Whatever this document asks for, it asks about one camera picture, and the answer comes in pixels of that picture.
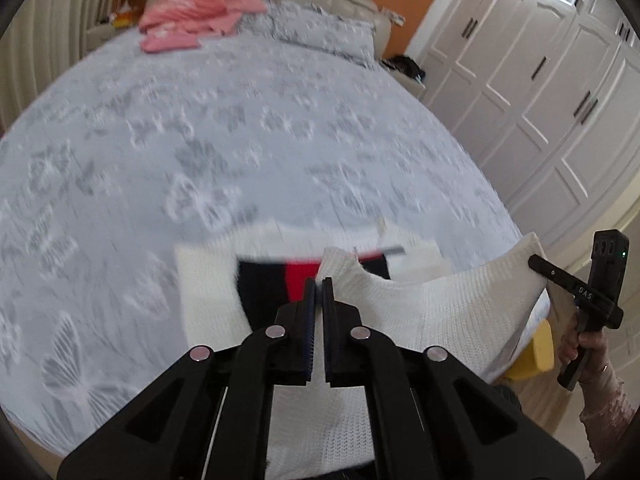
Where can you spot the white red black knit sweater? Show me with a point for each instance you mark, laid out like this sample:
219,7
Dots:
401,285

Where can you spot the white panelled wardrobe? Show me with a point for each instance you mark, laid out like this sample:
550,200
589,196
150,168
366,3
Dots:
544,96

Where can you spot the right hand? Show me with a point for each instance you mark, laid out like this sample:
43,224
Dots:
595,342

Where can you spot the yellow stool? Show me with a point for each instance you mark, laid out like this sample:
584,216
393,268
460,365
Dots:
537,358

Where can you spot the cream pleated curtain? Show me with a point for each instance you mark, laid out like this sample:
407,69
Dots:
44,39

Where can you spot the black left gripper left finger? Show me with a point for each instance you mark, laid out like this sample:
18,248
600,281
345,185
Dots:
208,415

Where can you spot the pink sleeved right forearm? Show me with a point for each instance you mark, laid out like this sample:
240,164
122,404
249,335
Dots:
607,413

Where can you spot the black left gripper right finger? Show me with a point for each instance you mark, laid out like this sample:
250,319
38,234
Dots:
430,416

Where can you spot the black bag on nightstand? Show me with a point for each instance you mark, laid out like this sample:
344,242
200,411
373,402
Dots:
407,66

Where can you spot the right bedside table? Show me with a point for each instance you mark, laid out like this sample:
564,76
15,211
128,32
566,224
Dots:
415,88

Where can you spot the pink crumpled garment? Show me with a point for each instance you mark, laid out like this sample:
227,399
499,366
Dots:
198,18

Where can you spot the grey floral pillow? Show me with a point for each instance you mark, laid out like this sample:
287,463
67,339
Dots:
309,26

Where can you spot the grey butterfly print bed cover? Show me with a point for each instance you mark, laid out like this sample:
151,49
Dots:
129,154

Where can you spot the bedside table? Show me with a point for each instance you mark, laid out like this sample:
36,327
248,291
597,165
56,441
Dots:
415,88
101,34

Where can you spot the left bedside table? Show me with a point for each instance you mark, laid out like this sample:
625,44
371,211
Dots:
101,34

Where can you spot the small pink folded cloth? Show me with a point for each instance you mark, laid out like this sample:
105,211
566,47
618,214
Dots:
173,42

